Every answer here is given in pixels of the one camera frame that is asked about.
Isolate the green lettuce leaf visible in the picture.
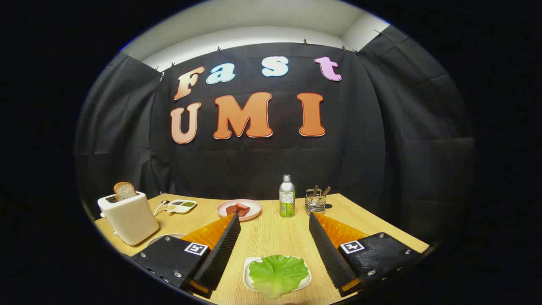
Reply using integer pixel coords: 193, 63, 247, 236
249, 255, 309, 299

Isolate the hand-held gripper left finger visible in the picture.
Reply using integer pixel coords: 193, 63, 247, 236
129, 213, 242, 299

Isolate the black backdrop cloth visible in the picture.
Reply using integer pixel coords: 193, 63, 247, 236
74, 25, 477, 250

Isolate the toasted bread slice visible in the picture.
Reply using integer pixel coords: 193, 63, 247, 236
113, 182, 137, 202

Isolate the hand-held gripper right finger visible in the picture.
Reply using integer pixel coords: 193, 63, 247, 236
308, 212, 424, 297

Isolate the white divided dish of beans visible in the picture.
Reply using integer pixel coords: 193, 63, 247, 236
163, 200, 197, 214

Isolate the silver bottle with green label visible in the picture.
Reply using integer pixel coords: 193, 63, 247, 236
279, 175, 296, 218

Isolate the pink plate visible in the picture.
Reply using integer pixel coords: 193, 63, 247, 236
216, 199, 262, 222

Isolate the wire cutlery basket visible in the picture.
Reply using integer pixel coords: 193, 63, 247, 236
305, 189, 326, 214

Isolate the large white round plate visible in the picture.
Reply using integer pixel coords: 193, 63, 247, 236
146, 233, 187, 248

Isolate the small white square plate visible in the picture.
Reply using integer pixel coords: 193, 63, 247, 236
243, 256, 312, 294

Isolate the white toaster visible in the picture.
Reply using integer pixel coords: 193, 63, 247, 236
97, 191, 160, 246

